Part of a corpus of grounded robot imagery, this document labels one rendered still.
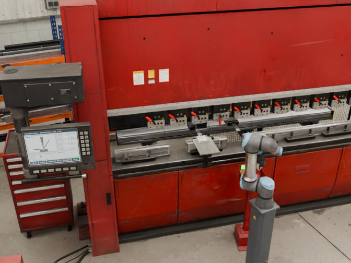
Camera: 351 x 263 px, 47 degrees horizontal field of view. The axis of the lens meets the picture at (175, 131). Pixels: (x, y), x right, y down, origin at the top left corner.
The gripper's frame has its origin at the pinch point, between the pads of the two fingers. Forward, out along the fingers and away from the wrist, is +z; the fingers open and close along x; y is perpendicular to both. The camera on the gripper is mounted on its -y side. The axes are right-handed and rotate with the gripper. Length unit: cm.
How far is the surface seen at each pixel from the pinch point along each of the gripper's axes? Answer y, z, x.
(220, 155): 21.4, -1.4, 30.4
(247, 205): -3.8, 38.9, 6.9
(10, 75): -30, -115, 181
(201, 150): 13, -15, 50
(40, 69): -21, -114, 165
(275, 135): 43, -5, -27
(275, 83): 46, -61, -20
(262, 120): 69, -7, -21
